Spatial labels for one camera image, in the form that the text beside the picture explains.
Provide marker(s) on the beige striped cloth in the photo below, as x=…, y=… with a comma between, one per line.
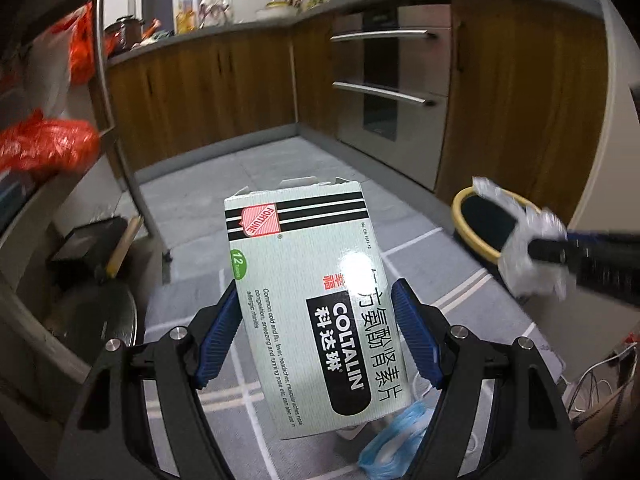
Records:
x=615, y=400

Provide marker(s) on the wooden base cabinet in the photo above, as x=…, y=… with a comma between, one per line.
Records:
x=200, y=85
x=525, y=110

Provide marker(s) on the dark pan with glass lid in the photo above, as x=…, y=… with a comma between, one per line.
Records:
x=100, y=320

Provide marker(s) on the stainless steel built-in appliance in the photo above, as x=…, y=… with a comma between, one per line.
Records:
x=420, y=150

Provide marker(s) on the red plastic bag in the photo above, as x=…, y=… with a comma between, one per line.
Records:
x=82, y=50
x=45, y=145

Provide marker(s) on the dark red pot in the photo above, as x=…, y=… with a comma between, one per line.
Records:
x=125, y=30

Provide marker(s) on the yellow packet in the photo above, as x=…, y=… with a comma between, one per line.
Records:
x=186, y=20

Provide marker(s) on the white bundle on counter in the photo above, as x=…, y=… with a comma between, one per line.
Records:
x=215, y=10

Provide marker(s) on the grey metal rack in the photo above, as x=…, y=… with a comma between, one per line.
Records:
x=131, y=180

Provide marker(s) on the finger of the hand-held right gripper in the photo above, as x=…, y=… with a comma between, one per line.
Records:
x=600, y=270

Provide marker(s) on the clear plastic wrapper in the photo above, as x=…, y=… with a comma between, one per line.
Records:
x=520, y=255

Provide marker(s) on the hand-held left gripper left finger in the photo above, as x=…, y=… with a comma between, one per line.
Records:
x=220, y=340

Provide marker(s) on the light blue face mask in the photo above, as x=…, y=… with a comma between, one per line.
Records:
x=395, y=440

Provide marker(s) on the pale green medicine box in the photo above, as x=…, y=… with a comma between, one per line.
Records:
x=310, y=270

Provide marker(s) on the white plastic bag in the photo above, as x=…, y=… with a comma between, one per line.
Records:
x=50, y=70

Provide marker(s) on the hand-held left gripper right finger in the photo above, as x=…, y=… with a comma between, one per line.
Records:
x=415, y=330

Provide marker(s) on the teal bin with yellow rim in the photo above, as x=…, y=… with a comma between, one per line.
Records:
x=480, y=220

